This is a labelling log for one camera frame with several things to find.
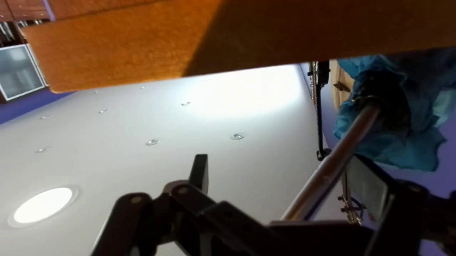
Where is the blue folding umbrella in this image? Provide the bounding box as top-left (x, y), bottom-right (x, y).
top-left (279, 49), bottom-right (456, 225)

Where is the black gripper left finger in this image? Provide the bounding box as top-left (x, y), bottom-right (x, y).
top-left (89, 154), bottom-right (286, 256)

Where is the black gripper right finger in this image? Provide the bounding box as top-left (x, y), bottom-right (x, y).
top-left (343, 154), bottom-right (456, 256)

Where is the brown wooden cabinet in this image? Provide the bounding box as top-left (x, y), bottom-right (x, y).
top-left (19, 0), bottom-right (456, 94)

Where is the round ceiling light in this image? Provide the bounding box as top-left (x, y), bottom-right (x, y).
top-left (5, 185), bottom-right (79, 230)

